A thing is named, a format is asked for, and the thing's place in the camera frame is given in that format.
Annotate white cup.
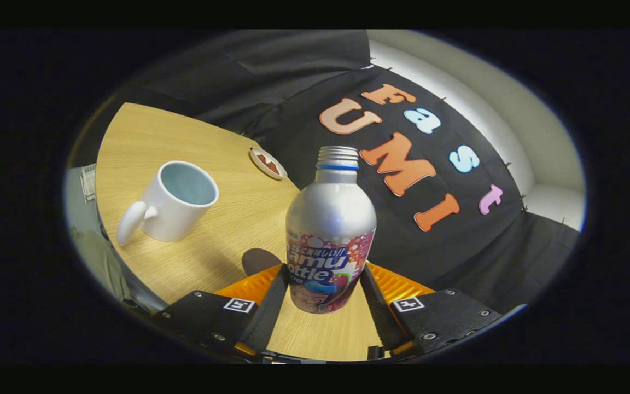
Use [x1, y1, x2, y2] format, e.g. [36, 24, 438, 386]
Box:
[116, 160, 219, 247]

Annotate dark round coaster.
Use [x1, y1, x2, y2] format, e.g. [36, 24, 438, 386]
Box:
[241, 248, 283, 277]

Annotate silver juice bottle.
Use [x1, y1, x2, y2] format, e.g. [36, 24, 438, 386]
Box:
[285, 146, 377, 315]

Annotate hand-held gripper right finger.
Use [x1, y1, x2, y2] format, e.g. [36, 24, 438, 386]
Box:
[360, 262, 504, 359]

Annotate beige cloth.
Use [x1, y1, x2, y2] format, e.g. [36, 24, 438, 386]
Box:
[69, 227, 130, 302]

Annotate brown snack pieces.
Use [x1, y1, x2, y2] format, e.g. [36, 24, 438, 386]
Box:
[258, 154, 283, 176]

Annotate black backdrop cloth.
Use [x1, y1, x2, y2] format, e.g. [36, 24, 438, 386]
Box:
[69, 30, 581, 315]

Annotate white round plate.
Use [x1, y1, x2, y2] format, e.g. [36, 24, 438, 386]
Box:
[249, 147, 288, 181]

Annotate wooden table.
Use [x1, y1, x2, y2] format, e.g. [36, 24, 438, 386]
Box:
[95, 102, 384, 362]

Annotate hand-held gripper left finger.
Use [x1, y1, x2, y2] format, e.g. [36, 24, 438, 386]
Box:
[151, 264, 291, 359]

